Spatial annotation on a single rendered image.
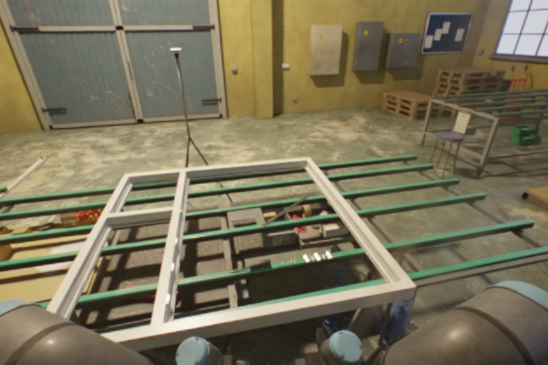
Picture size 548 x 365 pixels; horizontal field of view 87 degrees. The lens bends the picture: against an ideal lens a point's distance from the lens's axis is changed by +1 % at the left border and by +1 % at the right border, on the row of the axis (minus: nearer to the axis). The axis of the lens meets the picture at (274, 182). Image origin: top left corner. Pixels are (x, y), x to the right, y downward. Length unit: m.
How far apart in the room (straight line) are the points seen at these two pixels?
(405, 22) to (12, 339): 8.84
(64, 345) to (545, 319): 0.61
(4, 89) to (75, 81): 1.39
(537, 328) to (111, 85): 7.53
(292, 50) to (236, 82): 1.53
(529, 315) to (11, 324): 0.67
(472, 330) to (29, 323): 0.57
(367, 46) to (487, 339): 7.88
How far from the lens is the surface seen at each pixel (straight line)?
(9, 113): 8.57
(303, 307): 1.24
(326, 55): 7.73
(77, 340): 0.49
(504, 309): 0.52
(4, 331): 0.53
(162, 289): 1.39
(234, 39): 7.37
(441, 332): 0.48
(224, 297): 1.76
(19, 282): 2.28
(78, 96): 7.86
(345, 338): 1.01
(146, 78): 7.42
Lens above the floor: 1.90
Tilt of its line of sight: 27 degrees down
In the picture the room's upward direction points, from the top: 1 degrees counter-clockwise
